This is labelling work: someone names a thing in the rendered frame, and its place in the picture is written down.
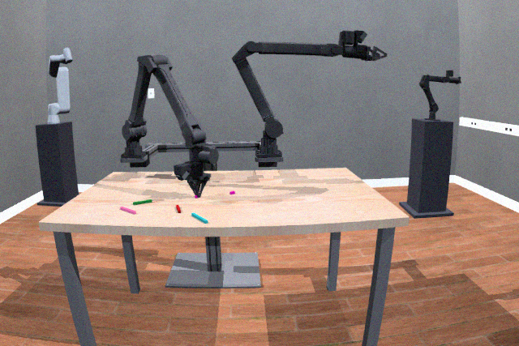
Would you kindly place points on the turquoise rod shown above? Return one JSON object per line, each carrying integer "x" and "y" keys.
{"x": 199, "y": 218}

